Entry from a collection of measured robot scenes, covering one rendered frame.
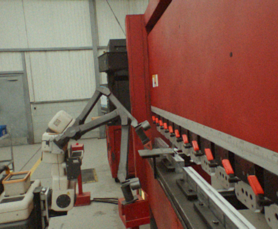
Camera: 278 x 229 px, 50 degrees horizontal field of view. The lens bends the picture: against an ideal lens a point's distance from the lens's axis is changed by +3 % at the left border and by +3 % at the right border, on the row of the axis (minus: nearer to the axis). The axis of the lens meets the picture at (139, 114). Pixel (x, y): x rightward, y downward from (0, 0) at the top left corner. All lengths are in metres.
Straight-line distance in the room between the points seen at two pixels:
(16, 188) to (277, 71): 1.94
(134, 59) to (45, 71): 6.49
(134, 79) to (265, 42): 2.38
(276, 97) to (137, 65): 2.45
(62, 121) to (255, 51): 1.57
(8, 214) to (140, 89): 1.76
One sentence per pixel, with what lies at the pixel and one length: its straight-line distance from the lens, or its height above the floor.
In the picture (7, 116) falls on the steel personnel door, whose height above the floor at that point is 0.92.
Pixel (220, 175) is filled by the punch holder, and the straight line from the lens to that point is 1.30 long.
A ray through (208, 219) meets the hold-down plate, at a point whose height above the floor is 0.90.
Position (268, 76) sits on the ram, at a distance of 0.91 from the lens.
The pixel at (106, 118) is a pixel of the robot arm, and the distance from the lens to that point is 2.02.
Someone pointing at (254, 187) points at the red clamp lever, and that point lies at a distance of 0.96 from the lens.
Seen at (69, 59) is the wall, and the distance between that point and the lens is 9.47.
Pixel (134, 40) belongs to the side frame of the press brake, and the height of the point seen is 2.03.
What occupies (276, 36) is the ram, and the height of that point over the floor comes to 1.63.
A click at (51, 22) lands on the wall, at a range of 9.68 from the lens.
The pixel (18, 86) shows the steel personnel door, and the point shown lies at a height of 1.79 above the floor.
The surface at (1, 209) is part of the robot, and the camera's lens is 2.25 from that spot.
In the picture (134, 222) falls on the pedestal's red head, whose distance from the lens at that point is 1.97.
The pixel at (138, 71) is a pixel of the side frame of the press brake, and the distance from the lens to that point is 3.20.
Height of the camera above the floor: 1.53
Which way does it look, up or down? 5 degrees down
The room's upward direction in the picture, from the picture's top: 4 degrees counter-clockwise
